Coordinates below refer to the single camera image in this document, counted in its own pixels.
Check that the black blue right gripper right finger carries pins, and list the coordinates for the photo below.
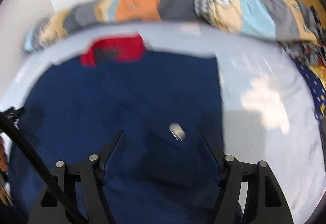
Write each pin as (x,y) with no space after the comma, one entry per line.
(249,193)

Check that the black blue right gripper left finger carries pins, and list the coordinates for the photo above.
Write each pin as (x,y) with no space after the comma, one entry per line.
(92,174)

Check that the navy shirt with red collar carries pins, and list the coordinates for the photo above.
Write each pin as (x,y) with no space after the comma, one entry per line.
(160,101)

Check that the light blue bed sheet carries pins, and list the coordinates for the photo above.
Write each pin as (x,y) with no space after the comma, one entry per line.
(268,107)

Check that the navy yellow star pillow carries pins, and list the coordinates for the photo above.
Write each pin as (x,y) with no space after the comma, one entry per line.
(316,88)

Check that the grey red patterned cloth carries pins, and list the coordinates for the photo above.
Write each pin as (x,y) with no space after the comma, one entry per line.
(308,52)

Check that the striped patterned rolled quilt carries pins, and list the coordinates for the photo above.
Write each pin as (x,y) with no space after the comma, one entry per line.
(274,20)

